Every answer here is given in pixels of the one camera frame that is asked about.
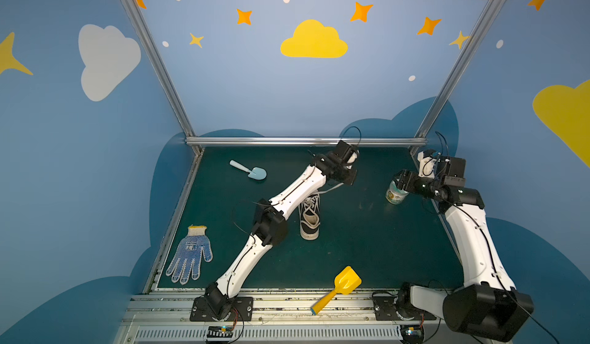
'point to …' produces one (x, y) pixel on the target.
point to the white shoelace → (313, 203)
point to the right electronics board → (412, 334)
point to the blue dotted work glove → (189, 252)
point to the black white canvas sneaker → (309, 218)
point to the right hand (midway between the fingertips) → (405, 176)
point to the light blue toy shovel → (256, 173)
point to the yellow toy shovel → (346, 282)
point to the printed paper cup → (395, 195)
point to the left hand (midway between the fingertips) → (351, 173)
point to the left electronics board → (220, 332)
